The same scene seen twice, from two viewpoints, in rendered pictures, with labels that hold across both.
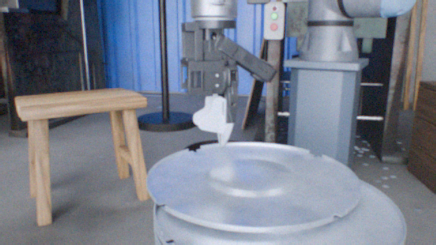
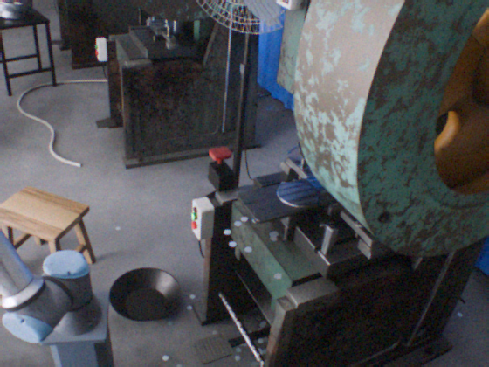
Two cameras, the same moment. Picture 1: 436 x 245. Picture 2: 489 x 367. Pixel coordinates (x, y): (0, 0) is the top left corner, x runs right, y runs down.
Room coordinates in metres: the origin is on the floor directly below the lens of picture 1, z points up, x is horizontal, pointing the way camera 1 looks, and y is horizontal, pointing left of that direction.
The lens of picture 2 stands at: (0.72, -1.24, 1.58)
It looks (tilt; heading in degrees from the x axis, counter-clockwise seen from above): 34 degrees down; 48
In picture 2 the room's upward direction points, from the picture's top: 6 degrees clockwise
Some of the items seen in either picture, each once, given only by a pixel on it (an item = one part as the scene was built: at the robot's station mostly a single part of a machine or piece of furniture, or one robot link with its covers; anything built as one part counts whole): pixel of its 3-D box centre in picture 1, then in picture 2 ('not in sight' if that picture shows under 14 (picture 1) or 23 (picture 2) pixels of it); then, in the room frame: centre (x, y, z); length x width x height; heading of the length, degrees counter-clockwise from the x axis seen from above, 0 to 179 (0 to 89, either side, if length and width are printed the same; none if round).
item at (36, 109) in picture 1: (84, 149); (45, 238); (1.07, 0.42, 0.16); 0.34 x 0.24 x 0.34; 122
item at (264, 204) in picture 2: not in sight; (280, 214); (1.55, -0.48, 0.72); 0.25 x 0.14 x 0.14; 168
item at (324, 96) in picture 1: (321, 140); (86, 359); (0.96, -0.29, 0.23); 0.19 x 0.19 x 0.45; 62
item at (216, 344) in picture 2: not in sight; (269, 330); (1.59, -0.49, 0.14); 0.59 x 0.10 x 0.05; 168
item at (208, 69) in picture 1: (210, 58); not in sight; (0.59, 0.01, 0.48); 0.09 x 0.08 x 0.12; 107
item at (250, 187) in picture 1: (251, 175); not in sight; (0.47, -0.05, 0.32); 0.29 x 0.29 x 0.01
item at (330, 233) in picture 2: not in sight; (329, 238); (1.57, -0.67, 0.75); 0.03 x 0.03 x 0.10; 78
